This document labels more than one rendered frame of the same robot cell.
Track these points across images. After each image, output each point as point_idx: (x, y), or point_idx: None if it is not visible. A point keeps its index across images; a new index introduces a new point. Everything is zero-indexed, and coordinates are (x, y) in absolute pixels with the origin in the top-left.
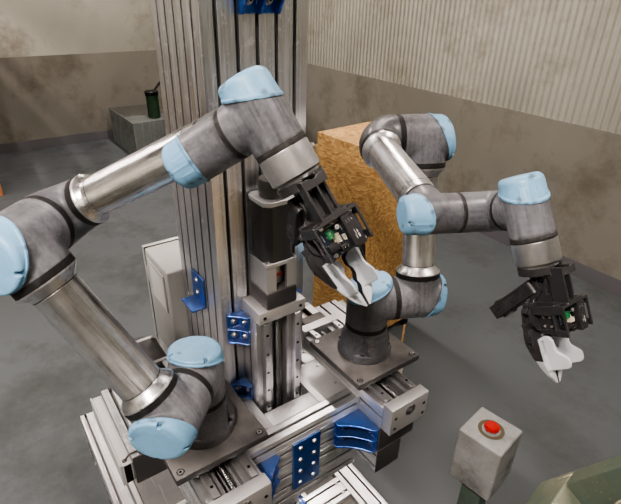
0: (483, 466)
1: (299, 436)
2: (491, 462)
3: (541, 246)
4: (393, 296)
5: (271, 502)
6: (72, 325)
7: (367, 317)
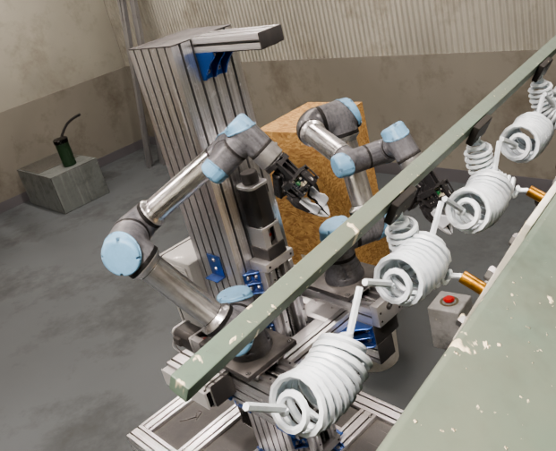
0: (450, 327)
1: None
2: (454, 321)
3: (412, 160)
4: None
5: None
6: (168, 284)
7: None
